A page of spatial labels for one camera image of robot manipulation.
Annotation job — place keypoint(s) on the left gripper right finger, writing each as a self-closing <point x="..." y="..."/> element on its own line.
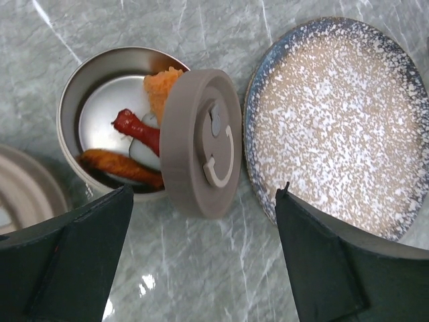
<point x="338" y="272"/>

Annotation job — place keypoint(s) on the orange red meat piece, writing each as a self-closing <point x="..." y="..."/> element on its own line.
<point x="127" y="123"/>

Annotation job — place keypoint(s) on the brown glazed meat piece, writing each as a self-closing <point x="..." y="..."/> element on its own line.
<point x="120" y="165"/>

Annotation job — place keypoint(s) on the speckled ceramic plate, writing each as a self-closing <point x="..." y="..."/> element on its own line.
<point x="339" y="110"/>

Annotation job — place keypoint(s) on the orange fried nugget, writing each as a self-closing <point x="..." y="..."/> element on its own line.
<point x="158" y="87"/>

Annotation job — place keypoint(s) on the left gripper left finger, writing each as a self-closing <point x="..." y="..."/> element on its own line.
<point x="62" y="269"/>

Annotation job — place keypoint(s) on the brown lid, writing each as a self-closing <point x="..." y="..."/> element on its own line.
<point x="29" y="192"/>
<point x="201" y="143"/>

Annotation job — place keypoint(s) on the right steel lunch container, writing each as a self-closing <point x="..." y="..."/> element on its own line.
<point x="93" y="96"/>

